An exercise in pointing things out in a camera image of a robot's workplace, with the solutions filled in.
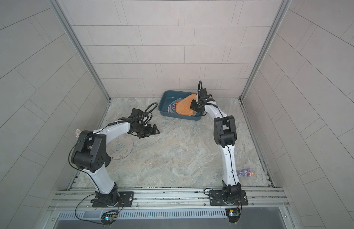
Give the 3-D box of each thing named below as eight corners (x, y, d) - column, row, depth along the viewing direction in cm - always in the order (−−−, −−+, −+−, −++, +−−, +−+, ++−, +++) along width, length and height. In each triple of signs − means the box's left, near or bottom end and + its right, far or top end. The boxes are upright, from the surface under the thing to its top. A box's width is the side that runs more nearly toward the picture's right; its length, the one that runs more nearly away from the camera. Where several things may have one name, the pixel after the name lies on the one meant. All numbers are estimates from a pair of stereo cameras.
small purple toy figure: (237, 176, 80) (239, 175, 77) (236, 169, 82) (237, 168, 80) (252, 176, 80) (254, 175, 78) (250, 170, 83) (252, 168, 80)
